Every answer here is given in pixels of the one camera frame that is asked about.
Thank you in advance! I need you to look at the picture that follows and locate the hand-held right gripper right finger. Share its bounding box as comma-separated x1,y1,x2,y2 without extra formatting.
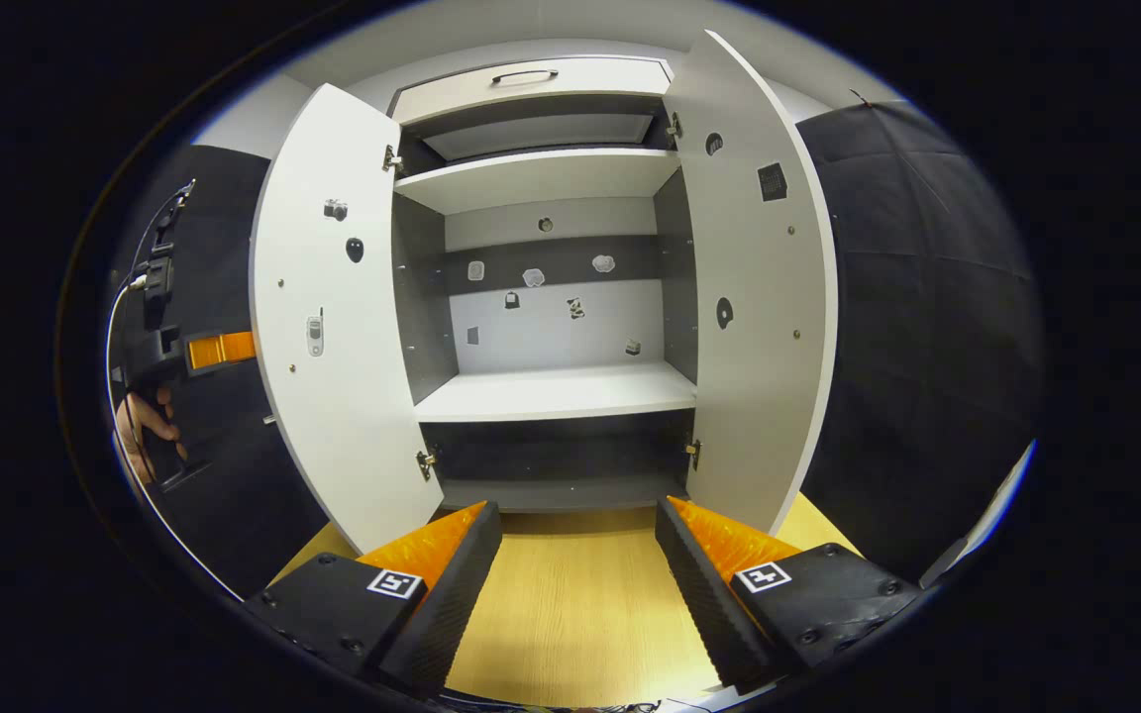
655,495,924,695

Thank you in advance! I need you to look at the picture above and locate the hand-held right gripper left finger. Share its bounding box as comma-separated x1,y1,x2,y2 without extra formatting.
244,499,504,700

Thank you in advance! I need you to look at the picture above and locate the beige cabinet door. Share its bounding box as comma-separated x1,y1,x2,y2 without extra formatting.
249,82,449,557
662,29,840,538

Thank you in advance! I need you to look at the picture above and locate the grey double-door shoe cabinet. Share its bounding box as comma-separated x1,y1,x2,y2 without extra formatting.
387,55,702,516

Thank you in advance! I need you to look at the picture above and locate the white thick cabinet shelf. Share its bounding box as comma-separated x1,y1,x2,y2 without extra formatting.
413,360,699,425

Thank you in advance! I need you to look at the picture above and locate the white thin cabinet shelf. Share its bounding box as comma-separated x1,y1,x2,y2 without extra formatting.
393,148,683,217

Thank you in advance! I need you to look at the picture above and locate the beige cabinet drawer front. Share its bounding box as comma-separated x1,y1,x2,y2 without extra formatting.
389,55,676,127

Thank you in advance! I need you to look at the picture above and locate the black backdrop cloth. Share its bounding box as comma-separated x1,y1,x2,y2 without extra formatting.
103,143,336,602
777,99,1046,587

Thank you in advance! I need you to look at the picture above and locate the white cable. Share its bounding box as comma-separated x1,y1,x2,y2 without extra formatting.
102,274,246,603

